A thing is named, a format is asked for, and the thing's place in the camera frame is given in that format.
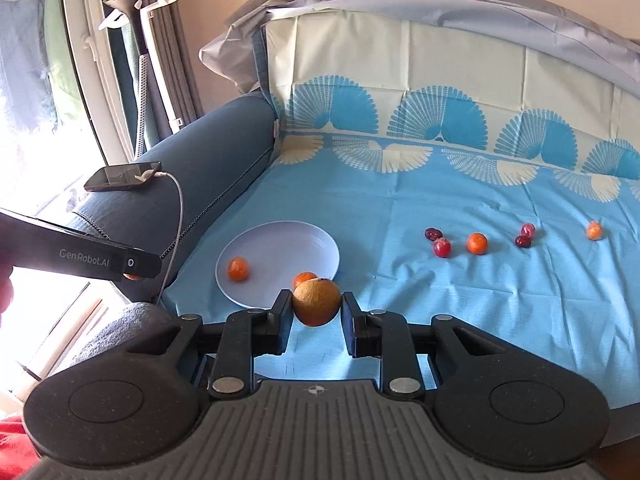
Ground white charging cable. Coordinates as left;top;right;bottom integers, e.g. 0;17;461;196
134;170;185;306

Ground hanging pale blue clothes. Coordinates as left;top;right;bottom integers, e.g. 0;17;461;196
0;0;58;131

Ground light blue round plate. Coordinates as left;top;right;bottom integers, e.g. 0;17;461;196
215;221;341;309

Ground red cloth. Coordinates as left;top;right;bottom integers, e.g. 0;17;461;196
0;417;41;480

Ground dark grey curtain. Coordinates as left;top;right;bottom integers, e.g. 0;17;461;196
107;0;203;146

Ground grey fabric cover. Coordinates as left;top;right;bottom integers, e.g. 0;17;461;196
199;0;640;106

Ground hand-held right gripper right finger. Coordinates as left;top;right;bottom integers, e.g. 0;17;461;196
340;291;507;396

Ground blue fan-print cloth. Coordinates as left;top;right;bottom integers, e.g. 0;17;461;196
160;7;640;411

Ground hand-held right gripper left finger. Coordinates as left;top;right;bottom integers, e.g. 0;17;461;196
122;289;296;397

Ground black smartphone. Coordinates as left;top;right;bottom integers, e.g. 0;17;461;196
83;161;163;192

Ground white window frame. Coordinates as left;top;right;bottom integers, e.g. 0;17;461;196
60;0;146;161

